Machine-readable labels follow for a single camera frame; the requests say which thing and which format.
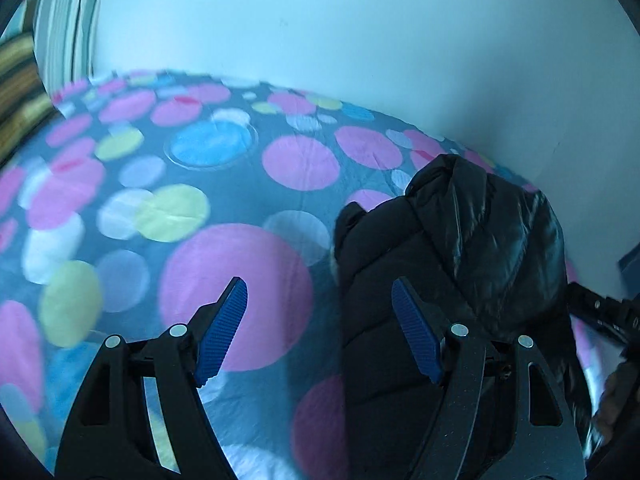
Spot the black puffer jacket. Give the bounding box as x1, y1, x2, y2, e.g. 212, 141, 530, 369
332, 152, 601, 480

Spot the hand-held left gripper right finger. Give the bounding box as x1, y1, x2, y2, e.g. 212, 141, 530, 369
391, 276, 588, 480

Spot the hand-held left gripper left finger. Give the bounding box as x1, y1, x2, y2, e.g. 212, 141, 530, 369
52, 276, 249, 480

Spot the brown striped cloth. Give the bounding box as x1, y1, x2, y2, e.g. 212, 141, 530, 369
0, 32, 57, 163

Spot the white striped pillow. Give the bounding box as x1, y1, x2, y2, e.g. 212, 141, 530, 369
31, 0, 102, 97

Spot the person's right hand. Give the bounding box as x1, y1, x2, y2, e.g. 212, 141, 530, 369
594, 356, 640, 442

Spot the polka dot bed sheet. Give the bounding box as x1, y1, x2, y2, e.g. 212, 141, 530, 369
0, 71, 608, 480

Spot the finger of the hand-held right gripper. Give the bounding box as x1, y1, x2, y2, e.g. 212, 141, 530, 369
567, 282, 640, 347

